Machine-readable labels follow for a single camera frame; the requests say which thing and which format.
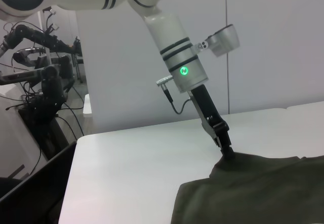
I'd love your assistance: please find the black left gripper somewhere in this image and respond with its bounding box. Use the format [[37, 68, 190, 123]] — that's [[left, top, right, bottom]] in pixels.
[[187, 84, 235, 160]]

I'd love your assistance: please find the dark green FREE! t-shirt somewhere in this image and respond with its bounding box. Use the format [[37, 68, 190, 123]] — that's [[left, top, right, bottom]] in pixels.
[[171, 151, 324, 224]]

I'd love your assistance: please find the small white box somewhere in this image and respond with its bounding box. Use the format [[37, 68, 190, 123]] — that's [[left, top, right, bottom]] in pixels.
[[83, 94, 93, 115]]

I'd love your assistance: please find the dark monitor panel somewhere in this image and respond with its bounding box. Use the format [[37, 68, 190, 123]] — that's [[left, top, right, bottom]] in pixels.
[[0, 141, 78, 224]]

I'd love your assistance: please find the left arm silver plug cable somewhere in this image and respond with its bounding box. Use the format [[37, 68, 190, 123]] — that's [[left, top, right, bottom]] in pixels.
[[155, 74, 195, 115]]

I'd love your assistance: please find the silver left camera bracket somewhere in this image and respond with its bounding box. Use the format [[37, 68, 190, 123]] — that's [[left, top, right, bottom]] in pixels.
[[191, 40, 211, 54]]

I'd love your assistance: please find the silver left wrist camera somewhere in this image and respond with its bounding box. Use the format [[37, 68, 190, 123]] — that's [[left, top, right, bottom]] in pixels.
[[206, 24, 240, 57]]

